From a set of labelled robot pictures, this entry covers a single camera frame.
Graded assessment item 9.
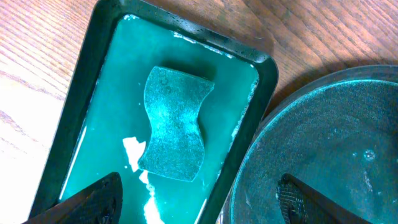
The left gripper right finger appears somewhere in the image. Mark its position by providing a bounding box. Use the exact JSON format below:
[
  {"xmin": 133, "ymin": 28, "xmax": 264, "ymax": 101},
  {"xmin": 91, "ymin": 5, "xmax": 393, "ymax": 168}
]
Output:
[{"xmin": 277, "ymin": 173, "xmax": 370, "ymax": 224}]

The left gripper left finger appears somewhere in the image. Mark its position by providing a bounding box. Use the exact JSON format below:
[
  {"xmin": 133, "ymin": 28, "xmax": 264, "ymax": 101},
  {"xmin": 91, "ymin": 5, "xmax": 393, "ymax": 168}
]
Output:
[{"xmin": 24, "ymin": 172, "xmax": 123, "ymax": 224}]

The green scouring sponge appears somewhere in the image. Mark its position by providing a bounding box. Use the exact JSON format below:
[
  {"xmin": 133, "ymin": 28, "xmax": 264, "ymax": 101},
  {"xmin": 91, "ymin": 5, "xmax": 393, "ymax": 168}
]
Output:
[{"xmin": 138, "ymin": 67, "xmax": 214, "ymax": 182}]

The round black tray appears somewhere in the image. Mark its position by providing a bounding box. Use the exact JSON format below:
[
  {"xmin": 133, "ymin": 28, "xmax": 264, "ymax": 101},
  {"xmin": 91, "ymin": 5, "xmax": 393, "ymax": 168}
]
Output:
[{"xmin": 220, "ymin": 65, "xmax": 397, "ymax": 223}]

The rectangular green tray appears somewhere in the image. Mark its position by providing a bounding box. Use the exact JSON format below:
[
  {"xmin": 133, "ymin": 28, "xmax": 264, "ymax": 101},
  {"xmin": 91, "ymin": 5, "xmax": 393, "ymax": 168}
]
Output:
[{"xmin": 30, "ymin": 1, "xmax": 278, "ymax": 223}]

